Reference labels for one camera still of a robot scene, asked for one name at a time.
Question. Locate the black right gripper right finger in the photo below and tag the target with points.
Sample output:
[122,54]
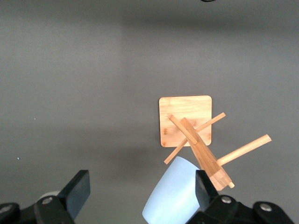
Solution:
[205,193]

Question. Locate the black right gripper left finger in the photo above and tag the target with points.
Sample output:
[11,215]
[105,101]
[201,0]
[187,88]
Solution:
[77,186]

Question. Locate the light blue plastic cup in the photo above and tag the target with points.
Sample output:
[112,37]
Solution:
[172,193]

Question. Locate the wooden mug tree rack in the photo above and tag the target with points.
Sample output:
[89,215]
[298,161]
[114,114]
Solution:
[184,112]

